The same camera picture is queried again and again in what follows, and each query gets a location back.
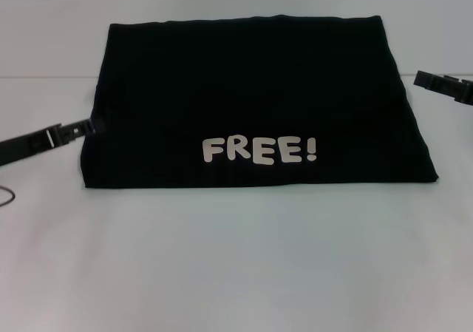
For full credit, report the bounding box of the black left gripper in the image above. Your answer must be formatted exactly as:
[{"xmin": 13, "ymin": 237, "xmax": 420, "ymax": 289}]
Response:
[{"xmin": 0, "ymin": 118, "xmax": 107, "ymax": 167}]

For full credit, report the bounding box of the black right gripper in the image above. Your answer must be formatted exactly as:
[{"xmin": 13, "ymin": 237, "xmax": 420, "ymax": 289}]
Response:
[{"xmin": 412, "ymin": 70, "xmax": 473, "ymax": 107}]

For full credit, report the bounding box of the black t-shirt with FREE print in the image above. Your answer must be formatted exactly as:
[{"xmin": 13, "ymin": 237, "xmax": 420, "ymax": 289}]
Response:
[{"xmin": 81, "ymin": 13, "xmax": 440, "ymax": 190}]

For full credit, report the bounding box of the dark left arm cable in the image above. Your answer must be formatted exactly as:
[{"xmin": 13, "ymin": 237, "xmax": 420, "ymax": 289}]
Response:
[{"xmin": 0, "ymin": 187, "xmax": 18, "ymax": 209}]

